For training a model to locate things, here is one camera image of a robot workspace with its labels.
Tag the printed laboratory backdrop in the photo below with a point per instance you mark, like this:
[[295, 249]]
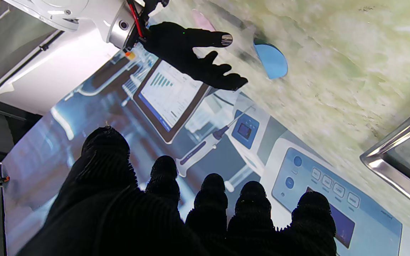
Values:
[[84, 106]]

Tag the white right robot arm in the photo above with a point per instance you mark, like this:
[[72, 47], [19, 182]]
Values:
[[91, 14]]

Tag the stainless steel tray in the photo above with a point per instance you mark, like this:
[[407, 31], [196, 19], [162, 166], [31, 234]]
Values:
[[386, 167]]

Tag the blue round filter paper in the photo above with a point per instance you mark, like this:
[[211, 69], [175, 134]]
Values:
[[272, 60]]

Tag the blue round lid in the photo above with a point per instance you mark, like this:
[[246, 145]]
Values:
[[202, 20]]

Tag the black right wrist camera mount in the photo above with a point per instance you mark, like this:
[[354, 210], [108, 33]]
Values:
[[153, 5]]

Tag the white overhead canopy frame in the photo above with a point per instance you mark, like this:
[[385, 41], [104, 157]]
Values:
[[48, 78]]

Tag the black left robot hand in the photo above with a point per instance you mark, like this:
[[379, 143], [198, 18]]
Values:
[[119, 220]]

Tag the black clamp with orange tip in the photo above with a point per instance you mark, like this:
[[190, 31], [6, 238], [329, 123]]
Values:
[[130, 56]]

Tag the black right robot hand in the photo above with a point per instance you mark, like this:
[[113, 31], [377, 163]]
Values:
[[176, 42]]

